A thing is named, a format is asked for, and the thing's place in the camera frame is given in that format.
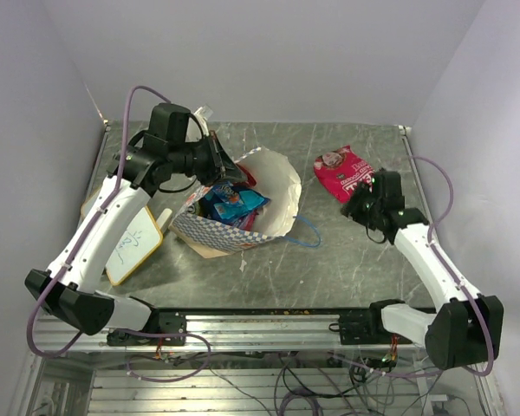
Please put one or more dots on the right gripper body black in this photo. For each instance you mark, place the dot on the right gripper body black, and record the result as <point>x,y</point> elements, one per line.
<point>361,206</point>

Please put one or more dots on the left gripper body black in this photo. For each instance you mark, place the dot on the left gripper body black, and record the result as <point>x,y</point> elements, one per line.
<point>204,162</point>

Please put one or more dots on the blue Slendy fruit snack bag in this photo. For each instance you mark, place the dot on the blue Slendy fruit snack bag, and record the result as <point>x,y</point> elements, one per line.
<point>233,205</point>

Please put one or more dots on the red REAL chips bag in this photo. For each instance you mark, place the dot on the red REAL chips bag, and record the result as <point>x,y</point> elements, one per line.
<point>340,172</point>

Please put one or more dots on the blue checkered paper bag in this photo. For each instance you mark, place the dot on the blue checkered paper bag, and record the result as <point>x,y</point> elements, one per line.
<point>277,180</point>

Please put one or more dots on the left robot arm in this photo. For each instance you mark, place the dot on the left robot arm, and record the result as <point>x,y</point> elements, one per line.
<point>67,289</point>

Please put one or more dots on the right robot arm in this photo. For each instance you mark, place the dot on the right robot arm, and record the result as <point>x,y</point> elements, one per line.
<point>466,326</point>

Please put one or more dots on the red pink candy packet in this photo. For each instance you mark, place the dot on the red pink candy packet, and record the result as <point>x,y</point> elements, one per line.
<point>250,180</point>

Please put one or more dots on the white whiteboard marker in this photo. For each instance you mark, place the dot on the white whiteboard marker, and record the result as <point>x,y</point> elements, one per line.
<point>163,220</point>

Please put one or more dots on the small yellow-framed whiteboard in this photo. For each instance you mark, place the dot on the small yellow-framed whiteboard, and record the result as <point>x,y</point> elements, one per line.
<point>125,242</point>

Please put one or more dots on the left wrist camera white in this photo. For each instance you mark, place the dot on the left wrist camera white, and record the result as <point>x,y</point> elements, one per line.
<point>198,123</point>

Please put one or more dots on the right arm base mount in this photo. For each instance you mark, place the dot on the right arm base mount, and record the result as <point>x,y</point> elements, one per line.
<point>363,326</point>

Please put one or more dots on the aluminium frame rail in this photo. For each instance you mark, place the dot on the aluminium frame rail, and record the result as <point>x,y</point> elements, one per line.
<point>225,333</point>

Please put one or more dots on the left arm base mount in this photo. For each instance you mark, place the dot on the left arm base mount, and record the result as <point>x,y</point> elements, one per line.
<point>164,327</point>

